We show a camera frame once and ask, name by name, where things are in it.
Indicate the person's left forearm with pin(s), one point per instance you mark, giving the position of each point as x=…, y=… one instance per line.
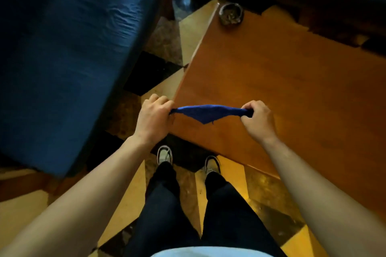
x=75, y=205

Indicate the person's right forearm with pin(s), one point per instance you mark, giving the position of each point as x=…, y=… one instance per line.
x=325, y=202

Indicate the person's right hand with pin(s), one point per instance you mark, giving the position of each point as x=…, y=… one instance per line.
x=259, y=121

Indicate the person's right thumb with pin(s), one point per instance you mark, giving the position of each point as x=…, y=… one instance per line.
x=245, y=119

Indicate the wooden coffee table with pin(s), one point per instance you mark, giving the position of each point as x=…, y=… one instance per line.
x=289, y=100

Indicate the blue cushioned armchair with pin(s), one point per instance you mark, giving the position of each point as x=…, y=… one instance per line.
x=72, y=61

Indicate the glass ashtray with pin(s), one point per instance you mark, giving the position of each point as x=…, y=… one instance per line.
x=231, y=14

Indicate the blue cloth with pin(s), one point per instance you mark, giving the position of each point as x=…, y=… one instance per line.
x=208, y=112

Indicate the person's black trousers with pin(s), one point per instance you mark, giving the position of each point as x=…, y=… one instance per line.
x=193, y=214

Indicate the person's left fingers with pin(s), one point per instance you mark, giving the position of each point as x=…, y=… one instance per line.
x=159, y=100

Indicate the person's white shirt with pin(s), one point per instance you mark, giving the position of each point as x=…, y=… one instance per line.
x=211, y=252

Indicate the person's left hand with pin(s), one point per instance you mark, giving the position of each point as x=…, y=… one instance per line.
x=152, y=121

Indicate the person's left grey shoe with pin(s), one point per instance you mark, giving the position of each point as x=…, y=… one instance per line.
x=164, y=155

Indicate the person's right grey shoe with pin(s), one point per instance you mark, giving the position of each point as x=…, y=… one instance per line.
x=212, y=164

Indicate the person's grey shoe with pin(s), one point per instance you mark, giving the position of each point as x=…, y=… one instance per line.
x=164, y=155
x=212, y=164

